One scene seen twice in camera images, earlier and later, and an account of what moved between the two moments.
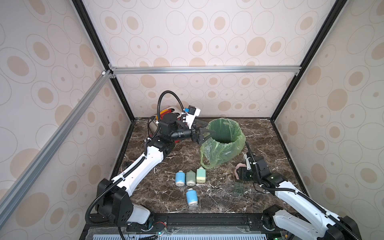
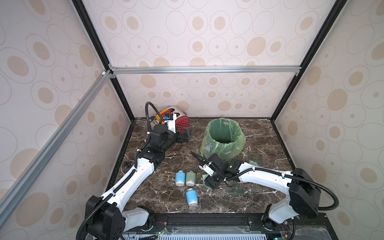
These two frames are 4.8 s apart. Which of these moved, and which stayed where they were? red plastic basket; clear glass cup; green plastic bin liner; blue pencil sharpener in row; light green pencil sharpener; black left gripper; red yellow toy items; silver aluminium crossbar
Moved: black left gripper; light green pencil sharpener; red plastic basket
Stayed: clear glass cup; red yellow toy items; blue pencil sharpener in row; silver aluminium crossbar; green plastic bin liner
